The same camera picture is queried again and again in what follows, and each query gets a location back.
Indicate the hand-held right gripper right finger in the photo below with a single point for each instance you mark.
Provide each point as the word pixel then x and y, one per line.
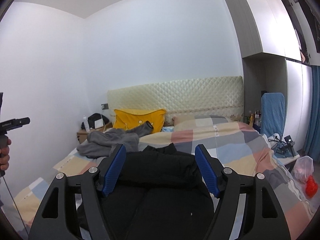
pixel 207 170

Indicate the plaid duvet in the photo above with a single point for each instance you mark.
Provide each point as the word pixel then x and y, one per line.
pixel 237 150

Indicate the person's left hand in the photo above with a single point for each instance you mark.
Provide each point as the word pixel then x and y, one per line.
pixel 4 158

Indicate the black bag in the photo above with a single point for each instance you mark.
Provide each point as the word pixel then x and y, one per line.
pixel 93 117

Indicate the clear water bottle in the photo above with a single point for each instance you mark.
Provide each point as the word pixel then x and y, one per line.
pixel 85 125

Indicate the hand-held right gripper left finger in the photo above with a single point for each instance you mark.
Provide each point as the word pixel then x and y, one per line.
pixel 113 170

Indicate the blue towel on chair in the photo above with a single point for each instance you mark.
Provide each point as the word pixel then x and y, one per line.
pixel 272 115

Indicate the blue curtain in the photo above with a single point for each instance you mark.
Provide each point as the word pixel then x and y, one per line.
pixel 313 110

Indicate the group of small bottles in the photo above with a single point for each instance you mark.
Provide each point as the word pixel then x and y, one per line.
pixel 255 118

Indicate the wall socket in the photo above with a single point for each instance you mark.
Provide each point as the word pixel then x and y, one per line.
pixel 104 106

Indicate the grey white wardrobe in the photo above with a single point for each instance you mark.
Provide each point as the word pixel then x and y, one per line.
pixel 262 17

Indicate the cream quilted headboard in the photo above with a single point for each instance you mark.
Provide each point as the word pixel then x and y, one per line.
pixel 180 95

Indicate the black puffer jacket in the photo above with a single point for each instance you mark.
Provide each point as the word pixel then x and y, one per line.
pixel 160 192

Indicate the dark hanging clothes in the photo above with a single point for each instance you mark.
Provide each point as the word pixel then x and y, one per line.
pixel 306 17

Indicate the yellow pillow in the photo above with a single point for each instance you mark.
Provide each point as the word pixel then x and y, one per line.
pixel 130 121

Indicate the plaid pillow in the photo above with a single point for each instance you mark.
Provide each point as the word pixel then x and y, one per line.
pixel 200 121

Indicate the black camera stand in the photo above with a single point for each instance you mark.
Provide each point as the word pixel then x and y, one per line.
pixel 288 143

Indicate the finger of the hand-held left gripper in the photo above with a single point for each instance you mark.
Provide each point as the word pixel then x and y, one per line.
pixel 21 122

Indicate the white side table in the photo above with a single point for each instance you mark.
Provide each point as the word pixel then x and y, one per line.
pixel 287 158

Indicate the red plastic bag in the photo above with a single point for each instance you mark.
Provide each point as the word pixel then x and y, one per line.
pixel 312 187

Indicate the grey hoodie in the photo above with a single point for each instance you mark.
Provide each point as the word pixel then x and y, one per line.
pixel 105 140

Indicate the white plastic bag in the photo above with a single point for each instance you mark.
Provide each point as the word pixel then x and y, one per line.
pixel 303 167

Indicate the white box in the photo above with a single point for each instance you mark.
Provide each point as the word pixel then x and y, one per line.
pixel 98 124

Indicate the dark grey garment sleeve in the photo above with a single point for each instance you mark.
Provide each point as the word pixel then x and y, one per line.
pixel 141 128

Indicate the wooden nightstand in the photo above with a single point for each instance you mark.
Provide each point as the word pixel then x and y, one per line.
pixel 82 136

